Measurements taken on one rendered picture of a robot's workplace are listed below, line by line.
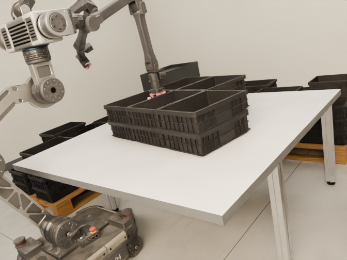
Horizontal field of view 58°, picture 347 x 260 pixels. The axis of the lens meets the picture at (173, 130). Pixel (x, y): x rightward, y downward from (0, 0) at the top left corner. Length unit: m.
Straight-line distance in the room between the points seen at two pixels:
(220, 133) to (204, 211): 0.59
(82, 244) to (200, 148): 0.91
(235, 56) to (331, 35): 1.47
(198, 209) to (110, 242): 0.93
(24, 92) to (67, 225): 0.78
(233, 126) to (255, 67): 3.68
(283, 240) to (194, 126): 0.76
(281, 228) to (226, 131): 0.56
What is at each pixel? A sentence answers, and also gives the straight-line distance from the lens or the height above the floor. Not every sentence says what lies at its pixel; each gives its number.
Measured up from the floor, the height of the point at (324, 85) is 0.56.
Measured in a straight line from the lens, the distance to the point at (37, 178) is 2.93.
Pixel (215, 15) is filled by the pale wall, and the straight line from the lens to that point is 5.55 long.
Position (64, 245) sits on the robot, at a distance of 2.00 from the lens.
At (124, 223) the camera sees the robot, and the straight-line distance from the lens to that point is 2.00.
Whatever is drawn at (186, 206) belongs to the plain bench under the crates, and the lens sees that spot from 1.17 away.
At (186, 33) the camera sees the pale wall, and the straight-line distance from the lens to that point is 5.91.
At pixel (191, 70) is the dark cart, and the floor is 0.82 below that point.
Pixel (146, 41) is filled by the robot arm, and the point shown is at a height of 1.28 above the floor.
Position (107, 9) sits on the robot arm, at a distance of 1.88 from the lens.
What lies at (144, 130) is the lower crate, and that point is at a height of 0.80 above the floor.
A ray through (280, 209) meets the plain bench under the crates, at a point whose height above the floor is 0.36.
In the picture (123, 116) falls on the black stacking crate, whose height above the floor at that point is 0.86.
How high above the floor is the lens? 1.29
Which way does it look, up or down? 17 degrees down
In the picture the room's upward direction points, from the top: 12 degrees counter-clockwise
